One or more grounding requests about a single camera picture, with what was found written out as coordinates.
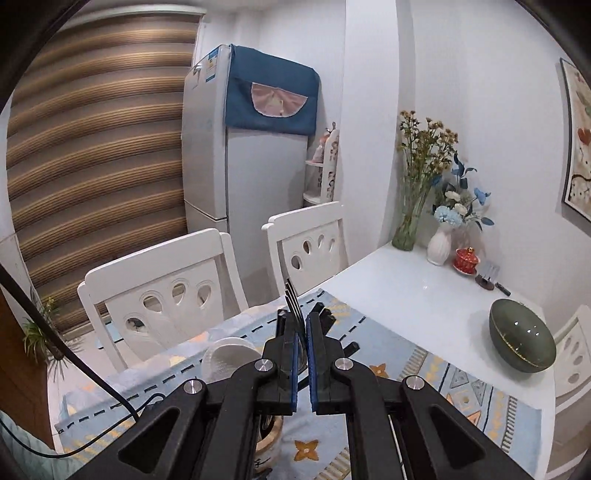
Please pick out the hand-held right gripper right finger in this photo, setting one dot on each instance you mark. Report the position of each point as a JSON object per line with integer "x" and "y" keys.
{"x": 316, "y": 369}

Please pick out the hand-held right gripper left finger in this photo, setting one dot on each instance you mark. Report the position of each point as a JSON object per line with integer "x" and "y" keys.
{"x": 294, "y": 369}

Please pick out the white rice paddle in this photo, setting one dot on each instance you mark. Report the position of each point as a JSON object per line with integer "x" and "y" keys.
{"x": 231, "y": 357}

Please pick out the metal fork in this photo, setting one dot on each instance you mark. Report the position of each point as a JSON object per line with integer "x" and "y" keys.
{"x": 293, "y": 300}

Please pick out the bamboo utensil holder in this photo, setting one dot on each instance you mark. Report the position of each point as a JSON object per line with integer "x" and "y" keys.
{"x": 270, "y": 443}

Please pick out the blue patterned table runner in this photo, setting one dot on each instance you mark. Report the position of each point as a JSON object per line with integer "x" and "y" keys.
{"x": 415, "y": 383}

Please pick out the white dining chair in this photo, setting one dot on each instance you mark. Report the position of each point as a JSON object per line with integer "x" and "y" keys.
{"x": 138, "y": 267}
{"x": 318, "y": 221}
{"x": 575, "y": 369}

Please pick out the clear glass vase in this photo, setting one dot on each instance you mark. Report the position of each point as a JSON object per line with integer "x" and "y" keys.
{"x": 408, "y": 230}

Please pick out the white ribbed vase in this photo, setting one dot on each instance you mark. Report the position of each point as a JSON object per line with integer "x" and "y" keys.
{"x": 439, "y": 247}

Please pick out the red lidded teacup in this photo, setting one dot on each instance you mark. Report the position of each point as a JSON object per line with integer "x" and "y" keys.
{"x": 466, "y": 261}

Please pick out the white refrigerator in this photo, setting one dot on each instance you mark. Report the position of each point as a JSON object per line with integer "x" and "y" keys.
{"x": 258, "y": 184}

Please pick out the white corner shelf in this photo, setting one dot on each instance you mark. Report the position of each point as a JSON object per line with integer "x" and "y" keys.
{"x": 323, "y": 175}

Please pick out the phone stand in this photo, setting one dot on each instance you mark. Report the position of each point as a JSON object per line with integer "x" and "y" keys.
{"x": 487, "y": 277}

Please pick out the small black object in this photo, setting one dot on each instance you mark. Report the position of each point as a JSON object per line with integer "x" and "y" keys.
{"x": 502, "y": 289}

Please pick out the dark green oval bowl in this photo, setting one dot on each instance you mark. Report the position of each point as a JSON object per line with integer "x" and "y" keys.
{"x": 521, "y": 337}

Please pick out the blue artificial flowers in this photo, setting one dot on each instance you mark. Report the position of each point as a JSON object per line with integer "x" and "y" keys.
{"x": 461, "y": 203}

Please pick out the dried yellow flowers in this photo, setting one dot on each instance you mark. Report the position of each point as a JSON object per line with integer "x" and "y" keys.
{"x": 425, "y": 143}

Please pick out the green potted plant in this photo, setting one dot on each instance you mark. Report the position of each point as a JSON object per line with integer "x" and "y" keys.
{"x": 41, "y": 337}

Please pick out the brown wooden cabinet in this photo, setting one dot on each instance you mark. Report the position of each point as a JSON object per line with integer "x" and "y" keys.
{"x": 18, "y": 392}

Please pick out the brown striped window blind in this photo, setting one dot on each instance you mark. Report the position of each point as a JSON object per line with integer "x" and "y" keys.
{"x": 101, "y": 161}

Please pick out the light green quilt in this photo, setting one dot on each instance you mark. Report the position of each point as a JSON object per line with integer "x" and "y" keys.
{"x": 23, "y": 452}

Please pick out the framed wall picture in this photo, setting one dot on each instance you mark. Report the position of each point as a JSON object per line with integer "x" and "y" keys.
{"x": 579, "y": 138}

